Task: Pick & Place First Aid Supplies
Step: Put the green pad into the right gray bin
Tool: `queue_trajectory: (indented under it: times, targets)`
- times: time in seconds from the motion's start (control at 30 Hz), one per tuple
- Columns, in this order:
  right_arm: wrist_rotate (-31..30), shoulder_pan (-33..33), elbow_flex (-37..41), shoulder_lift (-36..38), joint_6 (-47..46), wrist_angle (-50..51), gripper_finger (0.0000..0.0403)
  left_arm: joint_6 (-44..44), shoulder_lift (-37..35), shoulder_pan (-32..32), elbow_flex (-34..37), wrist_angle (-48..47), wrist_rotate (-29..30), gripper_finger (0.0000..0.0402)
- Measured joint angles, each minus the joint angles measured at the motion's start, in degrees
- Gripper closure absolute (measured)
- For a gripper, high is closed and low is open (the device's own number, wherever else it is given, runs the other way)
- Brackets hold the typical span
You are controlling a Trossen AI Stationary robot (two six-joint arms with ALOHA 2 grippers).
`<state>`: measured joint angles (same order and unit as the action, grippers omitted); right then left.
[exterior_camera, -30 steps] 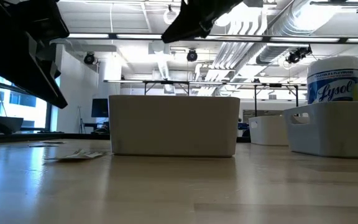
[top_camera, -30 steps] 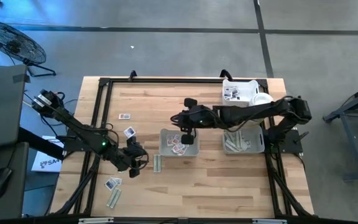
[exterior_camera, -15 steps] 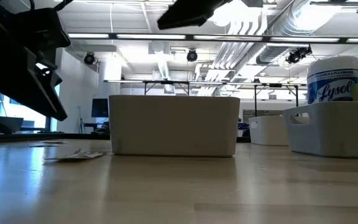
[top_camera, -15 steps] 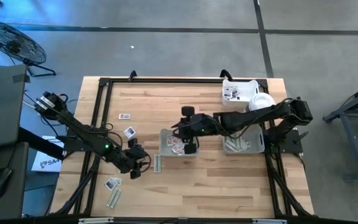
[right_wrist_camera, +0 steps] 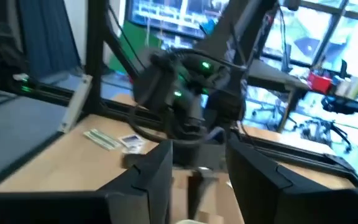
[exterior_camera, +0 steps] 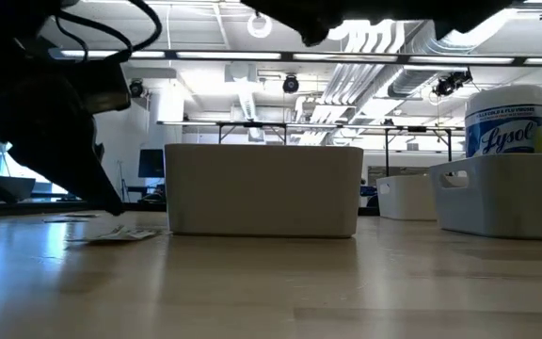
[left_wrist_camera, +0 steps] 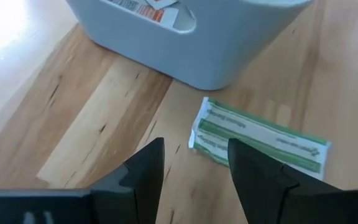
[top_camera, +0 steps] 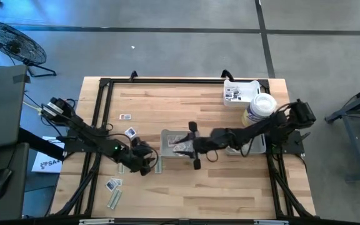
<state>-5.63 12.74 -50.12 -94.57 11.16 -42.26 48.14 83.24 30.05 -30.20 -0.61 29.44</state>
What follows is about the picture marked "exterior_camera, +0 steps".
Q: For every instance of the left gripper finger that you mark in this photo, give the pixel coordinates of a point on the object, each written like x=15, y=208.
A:
x=40, y=150
x=85, y=141

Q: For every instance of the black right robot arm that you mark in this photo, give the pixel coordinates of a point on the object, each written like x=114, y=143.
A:
x=370, y=9

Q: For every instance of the black computer monitor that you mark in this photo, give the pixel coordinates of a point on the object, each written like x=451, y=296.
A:
x=151, y=162

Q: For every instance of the blue and white wipe packet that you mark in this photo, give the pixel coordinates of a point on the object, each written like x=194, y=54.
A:
x=106, y=237

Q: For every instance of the green striped bandage wrapper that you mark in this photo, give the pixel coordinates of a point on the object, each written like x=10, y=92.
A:
x=141, y=234

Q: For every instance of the white bin with ointment packets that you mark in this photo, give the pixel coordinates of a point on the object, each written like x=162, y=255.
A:
x=261, y=188

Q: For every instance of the overhead light bar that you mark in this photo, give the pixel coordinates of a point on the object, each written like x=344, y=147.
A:
x=287, y=56

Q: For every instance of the white bin with wipe packets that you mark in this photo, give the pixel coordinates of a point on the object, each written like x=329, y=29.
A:
x=405, y=198

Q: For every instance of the Lysol wipes canister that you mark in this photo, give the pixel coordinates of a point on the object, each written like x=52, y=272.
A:
x=506, y=127

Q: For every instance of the white bin with bandage strips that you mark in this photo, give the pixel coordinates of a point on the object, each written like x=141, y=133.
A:
x=511, y=198

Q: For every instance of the black aluminium table frame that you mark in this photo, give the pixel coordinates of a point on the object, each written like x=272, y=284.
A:
x=40, y=207

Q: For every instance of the black round overhead camera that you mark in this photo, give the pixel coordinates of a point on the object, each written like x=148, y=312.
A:
x=137, y=88
x=291, y=84

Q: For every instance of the black background rig frame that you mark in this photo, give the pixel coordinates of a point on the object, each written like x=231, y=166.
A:
x=252, y=124
x=387, y=150

